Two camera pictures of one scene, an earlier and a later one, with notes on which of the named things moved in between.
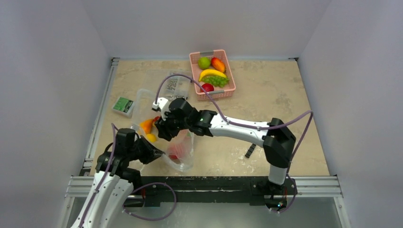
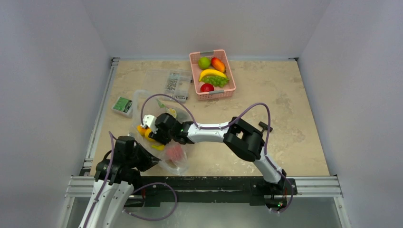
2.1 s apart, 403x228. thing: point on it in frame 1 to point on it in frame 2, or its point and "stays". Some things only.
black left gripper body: x=142 y=151 to x=141 y=160
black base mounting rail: x=277 y=192 stays
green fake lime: x=204 y=62 stays
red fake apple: x=207 y=87 stays
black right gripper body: x=168 y=125 to x=156 y=134
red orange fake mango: x=218 y=64 stays
